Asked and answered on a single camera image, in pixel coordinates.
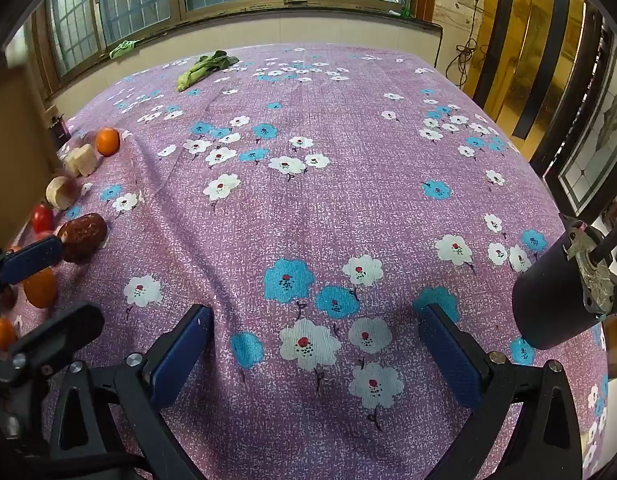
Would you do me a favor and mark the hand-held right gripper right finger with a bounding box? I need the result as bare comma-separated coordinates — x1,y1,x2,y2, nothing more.
417,303,587,480

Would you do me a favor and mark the purple floral blanket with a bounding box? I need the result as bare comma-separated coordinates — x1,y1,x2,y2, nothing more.
13,42,612,480

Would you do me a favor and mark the black cable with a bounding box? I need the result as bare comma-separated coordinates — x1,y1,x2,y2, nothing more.
446,0,484,86

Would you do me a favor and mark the green leafy vegetable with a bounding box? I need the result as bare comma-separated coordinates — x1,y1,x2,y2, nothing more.
176,50,240,92

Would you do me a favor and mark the black cylinder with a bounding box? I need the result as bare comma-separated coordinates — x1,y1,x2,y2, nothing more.
511,215,617,352

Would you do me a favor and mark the green cloth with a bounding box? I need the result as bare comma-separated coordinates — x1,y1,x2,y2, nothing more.
108,39,139,60

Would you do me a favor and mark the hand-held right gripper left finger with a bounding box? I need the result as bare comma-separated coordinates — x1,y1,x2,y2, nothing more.
48,304,214,480

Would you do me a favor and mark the golden wardrobe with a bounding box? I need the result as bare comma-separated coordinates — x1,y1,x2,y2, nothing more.
471,0,604,161

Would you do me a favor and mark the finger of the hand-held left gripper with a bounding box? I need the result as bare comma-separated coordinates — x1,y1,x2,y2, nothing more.
0,236,64,306
8,302,105,368

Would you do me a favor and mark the stained glass door panel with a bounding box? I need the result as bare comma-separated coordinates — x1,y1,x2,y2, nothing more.
543,25,617,221

